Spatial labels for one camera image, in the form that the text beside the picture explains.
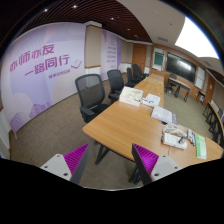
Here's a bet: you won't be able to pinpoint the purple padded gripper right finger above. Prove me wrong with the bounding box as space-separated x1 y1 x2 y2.
132 144 181 185

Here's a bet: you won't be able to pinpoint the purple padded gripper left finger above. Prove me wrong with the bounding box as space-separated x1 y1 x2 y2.
41 143 90 184

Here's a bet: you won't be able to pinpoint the white charger with cable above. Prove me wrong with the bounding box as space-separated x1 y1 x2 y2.
163 125 187 143

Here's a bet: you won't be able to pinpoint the white power strip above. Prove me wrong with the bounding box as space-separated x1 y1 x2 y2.
163 133 187 149

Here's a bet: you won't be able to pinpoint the long wooden conference table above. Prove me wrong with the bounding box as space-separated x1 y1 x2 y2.
82 73 224 184

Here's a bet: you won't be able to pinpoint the pens on table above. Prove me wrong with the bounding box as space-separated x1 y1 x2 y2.
188 129 195 146

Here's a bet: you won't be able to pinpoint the green paper sheet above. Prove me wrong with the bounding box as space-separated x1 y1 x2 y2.
195 134 207 159

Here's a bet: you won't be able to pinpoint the white papers stack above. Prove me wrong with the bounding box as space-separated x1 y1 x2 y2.
141 94 160 107

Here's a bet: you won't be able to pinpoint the black chairs right side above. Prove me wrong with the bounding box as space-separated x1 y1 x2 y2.
203 102 224 148

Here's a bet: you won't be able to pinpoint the black mesh office chair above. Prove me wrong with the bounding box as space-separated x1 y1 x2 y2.
75 74 109 123

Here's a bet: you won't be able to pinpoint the far black office chairs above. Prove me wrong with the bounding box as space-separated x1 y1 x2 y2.
126 64 148 87

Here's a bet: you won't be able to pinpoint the wooden door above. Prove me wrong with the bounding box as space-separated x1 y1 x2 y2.
132 44 147 70

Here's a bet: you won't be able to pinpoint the purple wall banner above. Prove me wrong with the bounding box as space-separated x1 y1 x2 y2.
1 22 86 131

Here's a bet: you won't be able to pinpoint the large wall television screen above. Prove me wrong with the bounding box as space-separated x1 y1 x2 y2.
166 53 196 83

